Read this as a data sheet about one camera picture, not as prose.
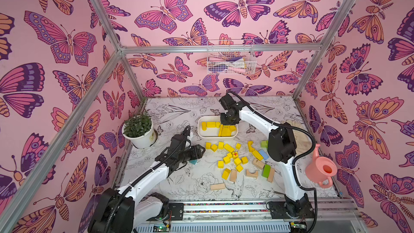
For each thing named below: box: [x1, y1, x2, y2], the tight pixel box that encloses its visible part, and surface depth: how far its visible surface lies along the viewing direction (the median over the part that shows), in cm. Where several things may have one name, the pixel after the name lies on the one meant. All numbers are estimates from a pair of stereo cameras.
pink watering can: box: [305, 144, 338, 189], surface depth 78 cm
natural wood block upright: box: [229, 169, 238, 183], surface depth 87 cm
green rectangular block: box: [261, 163, 272, 178], surface depth 87 cm
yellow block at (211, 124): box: [206, 121, 217, 128], surface depth 103 cm
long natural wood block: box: [209, 182, 226, 191], surface depth 83 cm
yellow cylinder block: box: [201, 121, 207, 132], surface depth 102 cm
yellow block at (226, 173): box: [222, 167, 232, 181], surface depth 85 cm
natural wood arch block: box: [245, 169, 259, 179], surface depth 85 cm
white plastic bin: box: [197, 115, 239, 140], surface depth 101 cm
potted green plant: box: [121, 111, 156, 149], surface depth 87 cm
